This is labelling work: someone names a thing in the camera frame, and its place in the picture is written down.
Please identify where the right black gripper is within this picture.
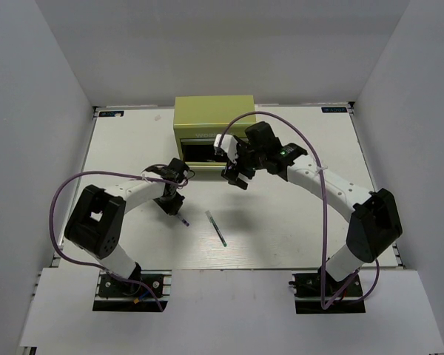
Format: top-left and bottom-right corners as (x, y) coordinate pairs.
(223, 138), (267, 189)

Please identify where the purple gel pen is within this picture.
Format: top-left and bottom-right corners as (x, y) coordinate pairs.
(176, 214), (190, 227)

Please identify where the green gel pen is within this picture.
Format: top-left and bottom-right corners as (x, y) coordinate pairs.
(205, 210), (227, 247)

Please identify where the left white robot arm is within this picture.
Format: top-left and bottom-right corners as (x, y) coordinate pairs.
(64, 158), (189, 295)

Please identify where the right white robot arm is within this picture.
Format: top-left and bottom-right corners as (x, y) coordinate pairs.
(214, 121), (403, 295)

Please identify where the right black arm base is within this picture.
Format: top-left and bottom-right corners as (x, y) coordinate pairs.
(286, 271), (367, 316)

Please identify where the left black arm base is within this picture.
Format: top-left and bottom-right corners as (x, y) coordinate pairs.
(92, 270), (172, 313)

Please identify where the green metal tool chest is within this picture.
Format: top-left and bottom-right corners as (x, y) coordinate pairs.
(173, 95), (255, 149)

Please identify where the left blue corner label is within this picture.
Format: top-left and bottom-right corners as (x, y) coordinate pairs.
(98, 110), (124, 118)

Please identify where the blue corner label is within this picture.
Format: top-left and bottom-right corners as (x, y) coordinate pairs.
(321, 106), (348, 113)
(98, 110), (124, 118)

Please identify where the right blue corner label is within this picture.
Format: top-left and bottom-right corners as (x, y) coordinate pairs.
(321, 106), (348, 113)

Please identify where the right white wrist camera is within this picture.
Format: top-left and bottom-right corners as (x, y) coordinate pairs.
(213, 134), (238, 163)

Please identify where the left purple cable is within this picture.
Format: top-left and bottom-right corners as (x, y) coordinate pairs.
(50, 170), (192, 311)

